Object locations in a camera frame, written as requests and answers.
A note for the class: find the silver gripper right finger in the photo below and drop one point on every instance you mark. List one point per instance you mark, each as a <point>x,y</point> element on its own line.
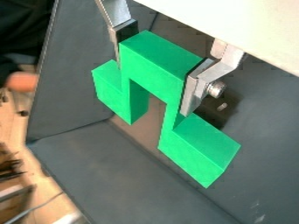
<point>203,80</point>

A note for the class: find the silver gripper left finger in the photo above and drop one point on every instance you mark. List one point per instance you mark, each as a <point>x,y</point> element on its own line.
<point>121,25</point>

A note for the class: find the green U-shaped block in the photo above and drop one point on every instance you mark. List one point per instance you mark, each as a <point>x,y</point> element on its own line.
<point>151,70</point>

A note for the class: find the blurred person hand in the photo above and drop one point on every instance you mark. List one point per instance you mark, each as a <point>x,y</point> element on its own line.
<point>22,81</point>

